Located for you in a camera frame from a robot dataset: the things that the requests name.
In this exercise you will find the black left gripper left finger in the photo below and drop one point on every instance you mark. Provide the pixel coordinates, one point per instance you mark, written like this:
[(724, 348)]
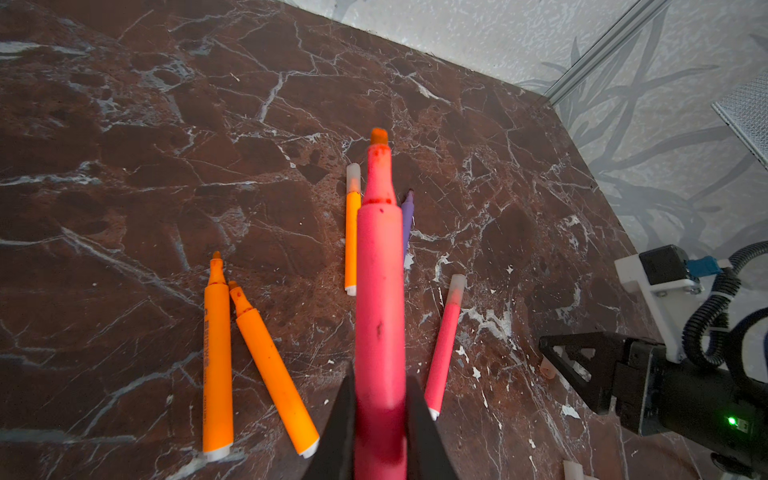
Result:
[(334, 459)]

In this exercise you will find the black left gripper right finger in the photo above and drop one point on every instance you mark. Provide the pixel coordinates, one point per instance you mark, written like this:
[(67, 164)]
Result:
[(426, 455)]

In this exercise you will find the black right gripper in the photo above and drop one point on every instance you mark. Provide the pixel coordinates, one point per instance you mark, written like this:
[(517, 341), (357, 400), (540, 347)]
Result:
[(654, 395)]

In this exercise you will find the pink red marker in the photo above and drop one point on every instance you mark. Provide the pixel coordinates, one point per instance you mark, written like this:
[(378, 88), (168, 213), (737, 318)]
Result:
[(440, 364)]

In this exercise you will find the orange highlighter marker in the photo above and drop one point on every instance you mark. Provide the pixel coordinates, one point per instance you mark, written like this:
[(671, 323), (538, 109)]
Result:
[(353, 204)]

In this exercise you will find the translucent pen cap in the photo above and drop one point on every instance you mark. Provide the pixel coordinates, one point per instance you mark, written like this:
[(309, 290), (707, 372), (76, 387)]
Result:
[(547, 369), (575, 471)]

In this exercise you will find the thin orange pen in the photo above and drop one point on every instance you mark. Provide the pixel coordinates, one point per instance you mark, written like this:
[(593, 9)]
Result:
[(218, 416), (281, 388)]

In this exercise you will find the purple marker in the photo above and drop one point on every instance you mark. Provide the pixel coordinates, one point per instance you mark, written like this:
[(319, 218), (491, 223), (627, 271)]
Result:
[(407, 208)]

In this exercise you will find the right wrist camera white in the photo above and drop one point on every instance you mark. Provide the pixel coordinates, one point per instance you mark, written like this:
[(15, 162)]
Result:
[(672, 285)]

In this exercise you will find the white wire mesh basket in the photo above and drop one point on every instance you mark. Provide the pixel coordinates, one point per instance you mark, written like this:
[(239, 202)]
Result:
[(744, 111)]

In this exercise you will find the aluminium frame corner post right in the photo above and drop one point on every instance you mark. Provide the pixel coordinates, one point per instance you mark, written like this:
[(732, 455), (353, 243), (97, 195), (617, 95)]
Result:
[(625, 28)]

